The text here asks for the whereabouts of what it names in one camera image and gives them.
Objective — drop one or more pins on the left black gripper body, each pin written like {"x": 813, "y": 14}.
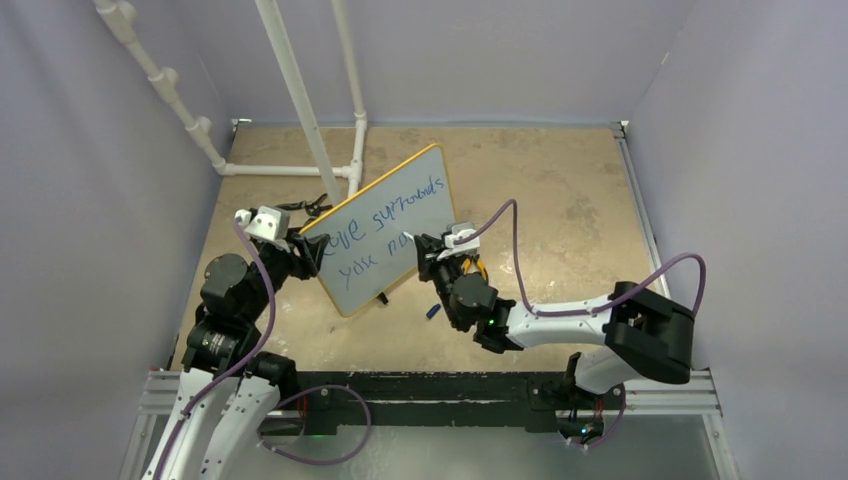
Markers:
{"x": 282, "y": 263}

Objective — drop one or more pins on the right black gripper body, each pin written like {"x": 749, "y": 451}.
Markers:
{"x": 445, "y": 272}

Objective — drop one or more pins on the blue marker cap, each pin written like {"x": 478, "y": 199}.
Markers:
{"x": 430, "y": 314}

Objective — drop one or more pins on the yellow framed whiteboard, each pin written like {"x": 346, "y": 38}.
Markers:
{"x": 367, "y": 251}

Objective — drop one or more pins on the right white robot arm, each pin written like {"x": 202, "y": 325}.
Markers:
{"x": 636, "y": 332}

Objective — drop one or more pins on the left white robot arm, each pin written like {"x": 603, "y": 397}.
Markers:
{"x": 228, "y": 382}

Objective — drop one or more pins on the yellow handled pliers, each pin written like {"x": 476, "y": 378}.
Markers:
{"x": 473, "y": 264}

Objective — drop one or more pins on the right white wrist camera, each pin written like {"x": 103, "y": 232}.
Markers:
{"x": 452, "y": 247}

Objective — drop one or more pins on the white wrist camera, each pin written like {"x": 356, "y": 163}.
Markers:
{"x": 265, "y": 224}
{"x": 452, "y": 247}

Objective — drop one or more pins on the black grey wire stripper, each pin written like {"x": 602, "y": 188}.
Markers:
{"x": 313, "y": 209}

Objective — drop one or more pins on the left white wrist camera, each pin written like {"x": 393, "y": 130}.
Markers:
{"x": 265, "y": 224}

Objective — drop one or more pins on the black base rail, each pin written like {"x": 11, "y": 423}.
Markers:
{"x": 532, "y": 401}

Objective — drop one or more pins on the white pvc pipe frame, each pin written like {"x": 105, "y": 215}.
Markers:
{"x": 339, "y": 182}

